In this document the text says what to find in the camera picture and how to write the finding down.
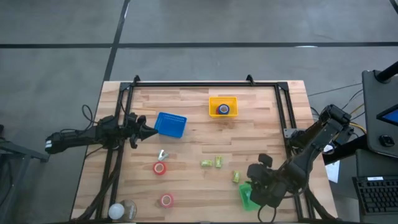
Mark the white paper sheet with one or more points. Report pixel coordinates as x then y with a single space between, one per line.
332 172

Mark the white round ball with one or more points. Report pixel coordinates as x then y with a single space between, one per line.
116 211

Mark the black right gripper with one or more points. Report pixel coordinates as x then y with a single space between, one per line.
270 186

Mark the black pole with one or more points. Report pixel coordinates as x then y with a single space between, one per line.
388 73

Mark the clear round glass dish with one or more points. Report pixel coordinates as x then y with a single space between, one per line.
130 210

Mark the green plastic basket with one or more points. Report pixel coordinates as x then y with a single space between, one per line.
245 199

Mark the dark grey side desk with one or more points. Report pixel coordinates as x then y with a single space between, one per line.
373 102

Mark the black computer keyboard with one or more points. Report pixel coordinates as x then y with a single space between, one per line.
377 196

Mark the red tape roll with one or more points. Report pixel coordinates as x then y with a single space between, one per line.
217 112
154 168
161 200

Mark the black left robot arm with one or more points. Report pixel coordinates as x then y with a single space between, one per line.
77 138

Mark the black aluminium table frame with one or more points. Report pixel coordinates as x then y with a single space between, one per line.
202 84

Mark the grey metal mounting plate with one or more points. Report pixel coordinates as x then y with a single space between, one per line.
287 133

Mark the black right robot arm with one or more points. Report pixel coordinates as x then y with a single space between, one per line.
314 140

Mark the yellow plastic basket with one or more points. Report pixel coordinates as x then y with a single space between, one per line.
233 104

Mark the blue lit screen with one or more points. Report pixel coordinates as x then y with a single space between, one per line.
391 116

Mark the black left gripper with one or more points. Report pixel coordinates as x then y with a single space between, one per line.
132 129

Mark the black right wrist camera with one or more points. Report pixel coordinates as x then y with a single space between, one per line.
265 160

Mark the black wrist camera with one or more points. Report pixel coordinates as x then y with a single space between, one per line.
265 160
141 119

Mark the grey metal stand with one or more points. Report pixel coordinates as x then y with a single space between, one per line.
25 152

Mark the blue tape roll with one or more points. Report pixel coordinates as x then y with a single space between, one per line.
228 109

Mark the green staples box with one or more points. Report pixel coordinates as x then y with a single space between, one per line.
236 176
219 161
206 163

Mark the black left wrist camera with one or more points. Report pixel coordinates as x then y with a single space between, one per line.
141 119

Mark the blue plastic basket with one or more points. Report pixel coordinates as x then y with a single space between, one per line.
171 126

